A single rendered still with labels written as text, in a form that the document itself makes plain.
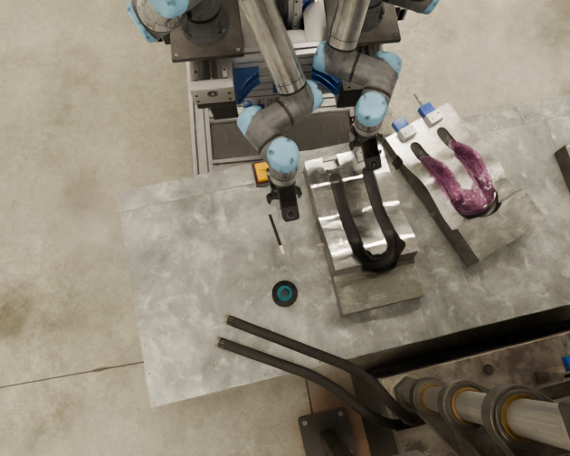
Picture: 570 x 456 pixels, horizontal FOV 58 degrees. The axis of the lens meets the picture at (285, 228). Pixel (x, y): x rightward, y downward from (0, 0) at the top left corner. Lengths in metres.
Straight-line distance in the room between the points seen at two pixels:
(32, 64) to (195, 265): 1.81
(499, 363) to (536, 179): 0.63
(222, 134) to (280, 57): 1.26
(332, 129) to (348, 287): 1.07
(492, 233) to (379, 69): 0.65
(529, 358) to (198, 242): 1.11
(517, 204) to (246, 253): 0.87
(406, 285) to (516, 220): 0.40
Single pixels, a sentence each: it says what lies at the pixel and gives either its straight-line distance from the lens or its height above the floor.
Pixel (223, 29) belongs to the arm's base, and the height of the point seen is 1.06.
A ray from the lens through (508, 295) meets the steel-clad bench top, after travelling 1.79.
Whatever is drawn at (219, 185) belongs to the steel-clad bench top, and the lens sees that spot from 1.73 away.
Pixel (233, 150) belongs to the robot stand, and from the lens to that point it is 2.42.
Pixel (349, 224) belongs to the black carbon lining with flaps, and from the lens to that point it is 1.60.
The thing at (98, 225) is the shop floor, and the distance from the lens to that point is 2.66.
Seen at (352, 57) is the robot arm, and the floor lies 1.30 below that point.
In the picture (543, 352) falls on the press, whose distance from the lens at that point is 1.84.
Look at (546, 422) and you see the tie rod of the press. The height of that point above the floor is 1.67.
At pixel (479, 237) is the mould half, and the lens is 1.67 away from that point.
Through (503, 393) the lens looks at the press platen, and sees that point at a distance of 0.96.
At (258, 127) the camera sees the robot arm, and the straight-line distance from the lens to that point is 1.27.
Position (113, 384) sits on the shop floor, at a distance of 2.54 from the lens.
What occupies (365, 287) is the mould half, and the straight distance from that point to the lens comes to 1.60.
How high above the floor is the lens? 2.42
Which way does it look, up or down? 75 degrees down
